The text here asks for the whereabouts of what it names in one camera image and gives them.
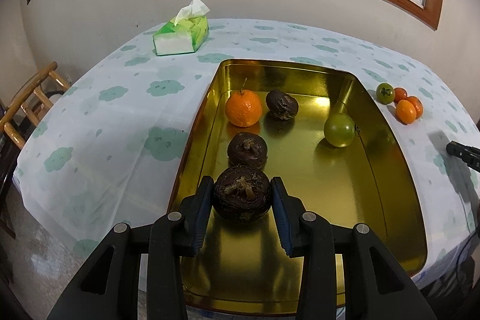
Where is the orange tangerine front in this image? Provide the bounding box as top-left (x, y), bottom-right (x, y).
top-left (395, 99), bottom-right (416, 125)

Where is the orange tangerine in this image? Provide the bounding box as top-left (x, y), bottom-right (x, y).
top-left (395, 99), bottom-right (416, 125)
top-left (407, 96), bottom-right (424, 119)

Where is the small red tomato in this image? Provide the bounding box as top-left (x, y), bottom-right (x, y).
top-left (394, 87), bottom-right (408, 104)

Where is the gold red metal tin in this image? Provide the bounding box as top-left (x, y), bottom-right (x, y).
top-left (168, 59), bottom-right (427, 316)

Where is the large green tomato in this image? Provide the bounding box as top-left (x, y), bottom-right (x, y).
top-left (324, 113), bottom-right (356, 148)

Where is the small dark passion fruit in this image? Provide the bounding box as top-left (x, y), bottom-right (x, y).
top-left (266, 89), bottom-right (299, 121)

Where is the orange with stem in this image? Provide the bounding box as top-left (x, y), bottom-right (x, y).
top-left (224, 79), bottom-right (263, 128)

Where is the orange tangerine rear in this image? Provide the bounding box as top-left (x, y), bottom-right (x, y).
top-left (407, 96), bottom-right (424, 119)

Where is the small green tomato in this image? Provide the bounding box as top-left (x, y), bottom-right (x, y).
top-left (376, 83), bottom-right (395, 105)

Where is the cloud-pattern tablecloth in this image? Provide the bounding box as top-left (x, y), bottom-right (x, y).
top-left (14, 19), bottom-right (479, 286)

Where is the green tissue box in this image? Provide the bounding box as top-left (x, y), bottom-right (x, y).
top-left (152, 0), bottom-right (210, 56)

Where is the bamboo chair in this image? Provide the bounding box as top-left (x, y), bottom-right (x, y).
top-left (1, 62), bottom-right (71, 150)

